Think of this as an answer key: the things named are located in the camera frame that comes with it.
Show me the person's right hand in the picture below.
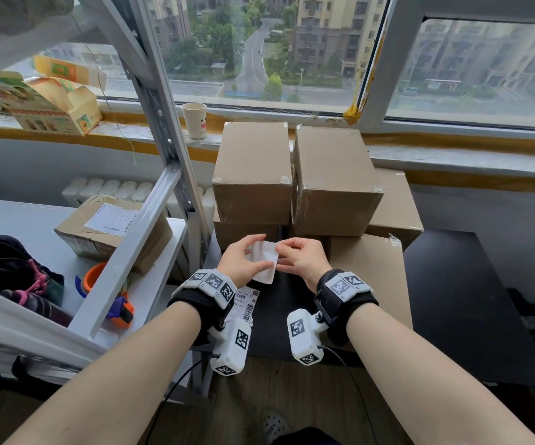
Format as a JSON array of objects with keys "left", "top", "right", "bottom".
[{"left": 275, "top": 237, "right": 333, "bottom": 293}]

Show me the person's left hand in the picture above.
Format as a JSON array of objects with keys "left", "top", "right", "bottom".
[{"left": 216, "top": 234, "right": 275, "bottom": 289}]

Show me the white label sheet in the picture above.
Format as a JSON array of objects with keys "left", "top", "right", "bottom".
[{"left": 248, "top": 241, "right": 280, "bottom": 285}]

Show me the person's left forearm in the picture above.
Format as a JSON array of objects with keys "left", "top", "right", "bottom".
[{"left": 5, "top": 301, "right": 203, "bottom": 445}]

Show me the person's right forearm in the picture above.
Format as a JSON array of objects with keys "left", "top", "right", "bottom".
[{"left": 345, "top": 303, "right": 535, "bottom": 445}]

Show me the barcode shipping label strip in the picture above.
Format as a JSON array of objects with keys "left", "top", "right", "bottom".
[{"left": 225, "top": 287, "right": 260, "bottom": 326}]

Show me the plain brown cardboard box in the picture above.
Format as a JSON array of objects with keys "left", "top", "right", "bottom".
[
  {"left": 291, "top": 125, "right": 384, "bottom": 237},
  {"left": 365, "top": 168, "right": 425, "bottom": 252},
  {"left": 213, "top": 207, "right": 280, "bottom": 253},
  {"left": 326, "top": 233, "right": 414, "bottom": 330},
  {"left": 212, "top": 121, "right": 294, "bottom": 226}
]

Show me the left wristband with markers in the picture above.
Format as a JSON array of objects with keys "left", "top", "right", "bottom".
[{"left": 168, "top": 269, "right": 238, "bottom": 346}]

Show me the wristband with markers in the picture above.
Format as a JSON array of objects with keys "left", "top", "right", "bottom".
[
  {"left": 168, "top": 269, "right": 238, "bottom": 346},
  {"left": 314, "top": 269, "right": 380, "bottom": 347}
]

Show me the right wristband with markers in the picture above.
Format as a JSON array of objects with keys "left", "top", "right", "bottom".
[{"left": 314, "top": 269, "right": 380, "bottom": 347}]

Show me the orange and blue tape dispenser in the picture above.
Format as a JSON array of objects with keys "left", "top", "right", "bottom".
[{"left": 74, "top": 261, "right": 135, "bottom": 330}]

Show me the cardboard box with shipping label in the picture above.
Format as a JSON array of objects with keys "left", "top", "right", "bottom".
[{"left": 54, "top": 194, "right": 173, "bottom": 276}]

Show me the white perforated shoe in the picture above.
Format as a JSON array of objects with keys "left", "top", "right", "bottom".
[{"left": 262, "top": 411, "right": 292, "bottom": 444}]

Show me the white paper cup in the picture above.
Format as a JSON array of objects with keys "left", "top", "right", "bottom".
[{"left": 180, "top": 103, "right": 208, "bottom": 140}]

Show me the white radiator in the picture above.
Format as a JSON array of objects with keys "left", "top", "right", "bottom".
[{"left": 61, "top": 177, "right": 215, "bottom": 219}]

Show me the person's dark trouser leg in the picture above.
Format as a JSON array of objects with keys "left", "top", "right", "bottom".
[{"left": 271, "top": 426, "right": 343, "bottom": 445}]

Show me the grey metal shelf rack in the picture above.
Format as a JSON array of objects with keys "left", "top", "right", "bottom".
[{"left": 0, "top": 0, "right": 214, "bottom": 394}]

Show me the open colourful printed carton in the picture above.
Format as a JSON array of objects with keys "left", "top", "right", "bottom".
[{"left": 0, "top": 55, "right": 108, "bottom": 137}]

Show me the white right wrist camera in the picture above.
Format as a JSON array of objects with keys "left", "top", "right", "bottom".
[{"left": 287, "top": 309, "right": 329, "bottom": 367}]

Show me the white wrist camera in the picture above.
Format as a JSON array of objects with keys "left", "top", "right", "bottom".
[
  {"left": 209, "top": 317, "right": 253, "bottom": 377},
  {"left": 287, "top": 309, "right": 329, "bottom": 367}
]

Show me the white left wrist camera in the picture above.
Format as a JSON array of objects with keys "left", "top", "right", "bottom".
[{"left": 209, "top": 317, "right": 253, "bottom": 377}]

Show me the black right camera cable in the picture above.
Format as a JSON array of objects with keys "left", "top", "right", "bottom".
[{"left": 317, "top": 345, "right": 380, "bottom": 445}]

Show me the black camera cable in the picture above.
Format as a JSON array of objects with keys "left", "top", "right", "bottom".
[
  {"left": 144, "top": 353, "right": 222, "bottom": 445},
  {"left": 317, "top": 345, "right": 380, "bottom": 445}
]

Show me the black left camera cable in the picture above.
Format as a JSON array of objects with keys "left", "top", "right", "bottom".
[{"left": 144, "top": 353, "right": 222, "bottom": 445}]

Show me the white window frame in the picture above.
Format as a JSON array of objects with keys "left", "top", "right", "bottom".
[{"left": 0, "top": 0, "right": 535, "bottom": 144}]

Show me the black bag with pink cord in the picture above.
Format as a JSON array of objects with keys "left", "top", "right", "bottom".
[{"left": 0, "top": 235, "right": 74, "bottom": 328}]

